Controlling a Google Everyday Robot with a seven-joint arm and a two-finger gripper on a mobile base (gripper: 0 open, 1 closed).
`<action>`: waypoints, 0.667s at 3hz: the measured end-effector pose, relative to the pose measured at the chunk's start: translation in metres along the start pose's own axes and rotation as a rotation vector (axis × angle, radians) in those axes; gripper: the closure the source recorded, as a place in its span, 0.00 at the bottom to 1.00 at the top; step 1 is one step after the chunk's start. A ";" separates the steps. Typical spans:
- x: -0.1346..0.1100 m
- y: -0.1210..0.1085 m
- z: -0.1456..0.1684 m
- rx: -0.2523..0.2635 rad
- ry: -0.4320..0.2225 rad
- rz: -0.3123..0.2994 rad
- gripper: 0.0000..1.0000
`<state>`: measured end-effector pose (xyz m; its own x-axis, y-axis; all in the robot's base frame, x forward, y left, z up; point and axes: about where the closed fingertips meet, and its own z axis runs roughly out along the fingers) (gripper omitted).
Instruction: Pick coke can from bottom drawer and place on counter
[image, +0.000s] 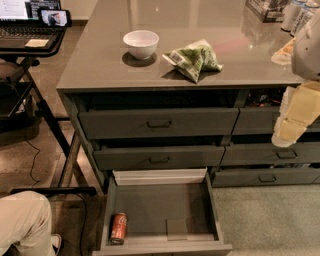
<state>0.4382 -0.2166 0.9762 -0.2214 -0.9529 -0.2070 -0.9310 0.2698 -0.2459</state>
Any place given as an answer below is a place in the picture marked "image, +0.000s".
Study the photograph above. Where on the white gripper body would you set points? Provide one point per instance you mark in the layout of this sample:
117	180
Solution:
307	53

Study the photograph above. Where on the red coke can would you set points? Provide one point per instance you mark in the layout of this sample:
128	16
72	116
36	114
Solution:
118	231

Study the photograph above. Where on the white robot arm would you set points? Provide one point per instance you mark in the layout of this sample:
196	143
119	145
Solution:
305	60

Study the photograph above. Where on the middle right grey drawer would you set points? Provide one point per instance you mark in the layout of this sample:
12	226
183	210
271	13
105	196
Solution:
267	153

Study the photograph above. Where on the top right grey drawer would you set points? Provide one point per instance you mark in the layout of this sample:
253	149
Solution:
256	120

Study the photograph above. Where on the white can left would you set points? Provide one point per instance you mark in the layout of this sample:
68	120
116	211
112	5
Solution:
290	14

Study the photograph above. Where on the bottom right grey drawer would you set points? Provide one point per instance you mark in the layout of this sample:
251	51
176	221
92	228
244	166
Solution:
264	177

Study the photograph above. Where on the open bottom left drawer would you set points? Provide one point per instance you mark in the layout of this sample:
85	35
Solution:
164	220

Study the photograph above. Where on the grey counter cabinet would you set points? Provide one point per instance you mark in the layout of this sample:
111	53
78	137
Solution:
102	75

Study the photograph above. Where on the middle left grey drawer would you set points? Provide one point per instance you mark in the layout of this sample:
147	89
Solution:
169	157

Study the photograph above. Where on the cardboard box of snacks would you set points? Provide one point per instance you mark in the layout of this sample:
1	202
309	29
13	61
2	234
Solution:
268	10

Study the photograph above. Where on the green chip bag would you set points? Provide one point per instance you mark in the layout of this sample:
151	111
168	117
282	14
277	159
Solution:
194	59

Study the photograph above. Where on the white ceramic bowl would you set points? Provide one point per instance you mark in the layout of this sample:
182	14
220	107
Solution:
141	44

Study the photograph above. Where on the black smartphone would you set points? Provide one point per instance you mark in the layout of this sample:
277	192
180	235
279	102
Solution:
55	18

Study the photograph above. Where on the black laptop stand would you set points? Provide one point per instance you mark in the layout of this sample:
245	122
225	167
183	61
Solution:
23	85

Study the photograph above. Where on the yellow sticky note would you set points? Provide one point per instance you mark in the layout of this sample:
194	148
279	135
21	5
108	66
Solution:
36	43

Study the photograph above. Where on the white shoe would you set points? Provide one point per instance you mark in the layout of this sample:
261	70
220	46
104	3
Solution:
56	242

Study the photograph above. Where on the black laptop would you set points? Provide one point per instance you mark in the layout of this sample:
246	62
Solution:
19	23

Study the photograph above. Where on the person's leg beige trousers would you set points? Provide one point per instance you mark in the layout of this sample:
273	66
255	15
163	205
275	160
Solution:
25	223

